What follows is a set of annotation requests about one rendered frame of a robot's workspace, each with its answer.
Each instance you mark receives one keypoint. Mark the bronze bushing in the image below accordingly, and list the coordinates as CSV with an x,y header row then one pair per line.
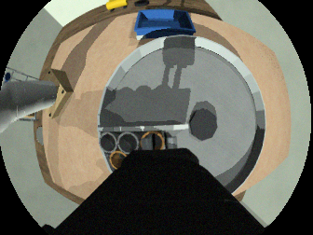
x,y
159,134
115,160

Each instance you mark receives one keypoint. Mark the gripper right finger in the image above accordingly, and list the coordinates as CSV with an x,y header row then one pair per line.
x,y
170,141

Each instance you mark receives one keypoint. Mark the blue plastic crate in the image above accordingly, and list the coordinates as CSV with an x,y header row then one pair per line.
x,y
150,23

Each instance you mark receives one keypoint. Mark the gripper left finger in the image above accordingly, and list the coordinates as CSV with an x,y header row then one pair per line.
x,y
149,143

